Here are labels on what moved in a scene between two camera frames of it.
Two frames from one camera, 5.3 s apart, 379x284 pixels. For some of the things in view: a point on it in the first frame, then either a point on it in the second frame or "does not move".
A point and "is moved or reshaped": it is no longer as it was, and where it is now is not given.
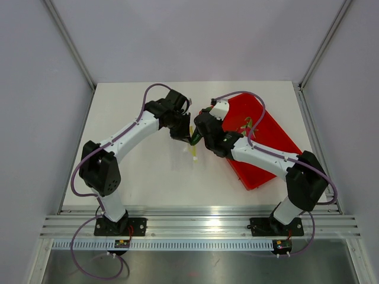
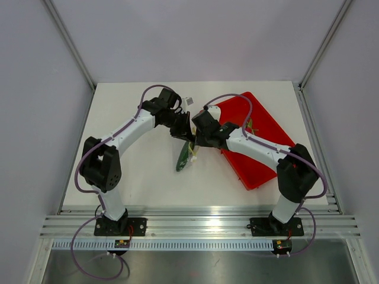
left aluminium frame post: [71, 44] does not move
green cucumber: [195, 138] is moved or reshaped
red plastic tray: [269, 136] does not move
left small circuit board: [124, 244] does not move
